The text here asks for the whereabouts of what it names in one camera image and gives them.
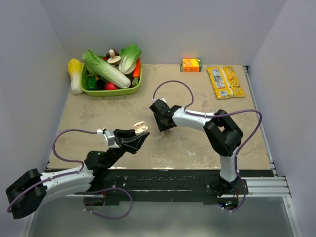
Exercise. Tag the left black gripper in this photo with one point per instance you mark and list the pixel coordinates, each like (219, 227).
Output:
(127, 140)

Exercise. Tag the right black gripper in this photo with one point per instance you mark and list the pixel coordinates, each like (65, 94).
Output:
(162, 127)

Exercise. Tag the beige small charging case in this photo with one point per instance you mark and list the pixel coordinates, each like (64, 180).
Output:
(140, 127)

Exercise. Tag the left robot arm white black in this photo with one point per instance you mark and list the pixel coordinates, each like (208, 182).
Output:
(33, 188)

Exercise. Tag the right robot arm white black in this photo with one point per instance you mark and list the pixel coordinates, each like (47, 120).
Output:
(222, 132)

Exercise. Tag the green plastic basket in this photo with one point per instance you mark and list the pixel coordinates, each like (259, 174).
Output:
(100, 93)

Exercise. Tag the orange carrot toy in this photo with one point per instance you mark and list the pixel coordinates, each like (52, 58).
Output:
(136, 73)

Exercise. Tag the orange green small box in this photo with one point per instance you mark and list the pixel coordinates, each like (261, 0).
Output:
(191, 65)

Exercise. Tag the red tomato toy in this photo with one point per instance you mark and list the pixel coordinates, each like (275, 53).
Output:
(110, 86)

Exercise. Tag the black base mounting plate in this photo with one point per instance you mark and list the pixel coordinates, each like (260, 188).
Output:
(204, 186)

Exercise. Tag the dark eggplant toy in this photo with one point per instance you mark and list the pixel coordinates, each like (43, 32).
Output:
(100, 85)

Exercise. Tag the small green cabbage toy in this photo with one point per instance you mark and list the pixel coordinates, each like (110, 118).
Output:
(129, 57)

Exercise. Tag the green pepper toy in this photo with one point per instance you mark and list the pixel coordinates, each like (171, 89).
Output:
(91, 83)

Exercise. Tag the large napa cabbage toy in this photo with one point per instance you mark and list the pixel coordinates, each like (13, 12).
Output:
(99, 67)

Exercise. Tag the yellow snack package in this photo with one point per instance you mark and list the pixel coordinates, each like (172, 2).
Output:
(225, 82)

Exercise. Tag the beige mushroom toy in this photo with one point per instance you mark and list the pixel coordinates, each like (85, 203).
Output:
(112, 58)

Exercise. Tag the yellow cabbage toy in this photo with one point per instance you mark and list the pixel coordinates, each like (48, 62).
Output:
(75, 68)

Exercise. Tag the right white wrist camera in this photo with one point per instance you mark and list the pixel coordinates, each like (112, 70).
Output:
(159, 100)

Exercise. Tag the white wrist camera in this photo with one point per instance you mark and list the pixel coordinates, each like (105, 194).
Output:
(107, 136)
(159, 100)

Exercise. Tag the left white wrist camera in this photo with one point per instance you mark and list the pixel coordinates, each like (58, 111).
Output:
(107, 136)

